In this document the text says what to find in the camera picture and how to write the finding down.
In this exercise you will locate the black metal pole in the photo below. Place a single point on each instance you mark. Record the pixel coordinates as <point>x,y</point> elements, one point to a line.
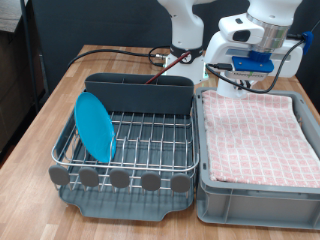
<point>28,50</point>

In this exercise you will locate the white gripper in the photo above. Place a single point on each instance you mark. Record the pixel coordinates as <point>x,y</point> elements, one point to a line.
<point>216,50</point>

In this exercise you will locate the dark cabinet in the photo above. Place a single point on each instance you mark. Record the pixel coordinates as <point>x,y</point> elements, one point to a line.
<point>13,83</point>

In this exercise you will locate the grey plastic crate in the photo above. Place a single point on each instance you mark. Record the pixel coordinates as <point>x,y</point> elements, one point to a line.
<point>253,208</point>

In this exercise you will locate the grey plastic drain tray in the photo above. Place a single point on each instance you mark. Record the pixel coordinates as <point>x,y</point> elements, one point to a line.
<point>116,206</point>

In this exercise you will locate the blue plastic plate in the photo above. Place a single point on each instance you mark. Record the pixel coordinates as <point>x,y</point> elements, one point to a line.
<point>93,126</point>

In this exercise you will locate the dark grey cutlery holder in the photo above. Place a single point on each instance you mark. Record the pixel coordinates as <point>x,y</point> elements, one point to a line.
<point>140,96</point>

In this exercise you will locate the reddish brown wooden spoon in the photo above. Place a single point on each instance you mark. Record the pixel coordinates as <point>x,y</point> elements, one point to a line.
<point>166,69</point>

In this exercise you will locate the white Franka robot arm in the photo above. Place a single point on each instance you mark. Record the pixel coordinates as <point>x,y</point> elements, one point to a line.
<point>186,26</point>

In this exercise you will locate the pink checked towel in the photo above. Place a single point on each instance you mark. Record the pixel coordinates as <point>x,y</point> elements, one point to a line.
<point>256,140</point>

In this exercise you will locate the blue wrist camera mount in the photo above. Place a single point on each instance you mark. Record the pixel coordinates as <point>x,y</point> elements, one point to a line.
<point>253,63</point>

